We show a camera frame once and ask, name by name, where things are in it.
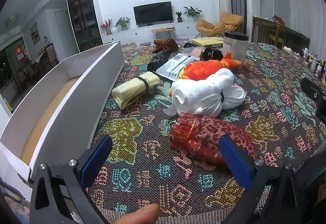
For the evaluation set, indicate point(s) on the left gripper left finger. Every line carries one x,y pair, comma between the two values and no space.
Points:
48,204

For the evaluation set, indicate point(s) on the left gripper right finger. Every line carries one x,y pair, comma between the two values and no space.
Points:
270,192

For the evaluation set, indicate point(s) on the red mesh gift bag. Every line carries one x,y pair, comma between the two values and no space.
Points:
200,135

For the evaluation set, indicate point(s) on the white towel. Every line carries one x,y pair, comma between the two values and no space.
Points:
206,97

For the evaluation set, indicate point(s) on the cream cloth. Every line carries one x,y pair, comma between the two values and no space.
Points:
130,91

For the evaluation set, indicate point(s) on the orange fish plush toy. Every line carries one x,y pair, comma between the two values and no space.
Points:
200,70

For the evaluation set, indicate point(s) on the person's left hand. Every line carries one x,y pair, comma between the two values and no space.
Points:
146,214

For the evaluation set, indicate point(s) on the bottles on table edge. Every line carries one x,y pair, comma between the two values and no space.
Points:
314,65

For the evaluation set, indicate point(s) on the white cardboard box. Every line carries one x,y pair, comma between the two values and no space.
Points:
57,119

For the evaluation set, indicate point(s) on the patterned woven tablecloth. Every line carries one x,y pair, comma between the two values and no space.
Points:
144,168

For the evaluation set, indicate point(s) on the clear container black lid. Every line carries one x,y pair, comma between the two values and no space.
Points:
235,43

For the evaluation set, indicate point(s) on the yellow lounge chair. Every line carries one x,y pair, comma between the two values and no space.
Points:
228,22

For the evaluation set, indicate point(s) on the black furry item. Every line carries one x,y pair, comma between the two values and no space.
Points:
212,54

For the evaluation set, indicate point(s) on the yellow flat box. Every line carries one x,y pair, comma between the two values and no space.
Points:
208,42

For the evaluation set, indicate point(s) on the grey printed mailer package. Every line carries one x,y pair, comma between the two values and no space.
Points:
171,69

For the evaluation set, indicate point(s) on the leafy plant on console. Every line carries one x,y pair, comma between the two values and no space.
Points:
192,13

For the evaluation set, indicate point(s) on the brown knit cloth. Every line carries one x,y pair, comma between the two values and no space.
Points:
168,45

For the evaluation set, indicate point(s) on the small dark potted plant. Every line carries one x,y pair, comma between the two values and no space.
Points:
179,16

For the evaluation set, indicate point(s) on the black plastic bag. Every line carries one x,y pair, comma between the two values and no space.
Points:
158,60

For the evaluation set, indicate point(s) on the small wooden side table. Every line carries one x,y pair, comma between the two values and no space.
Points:
168,31

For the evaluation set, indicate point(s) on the black flat television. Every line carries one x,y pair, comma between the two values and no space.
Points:
153,13

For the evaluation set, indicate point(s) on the red flower vase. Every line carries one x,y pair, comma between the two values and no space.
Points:
106,25

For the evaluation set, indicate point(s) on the white tv console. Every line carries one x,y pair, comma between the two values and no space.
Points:
183,30

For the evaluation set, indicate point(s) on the green potted plant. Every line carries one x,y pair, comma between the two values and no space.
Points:
123,23

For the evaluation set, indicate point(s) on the dark glass display cabinet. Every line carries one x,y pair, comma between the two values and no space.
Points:
84,24

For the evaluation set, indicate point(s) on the wooden crib frame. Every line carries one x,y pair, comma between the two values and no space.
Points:
269,32

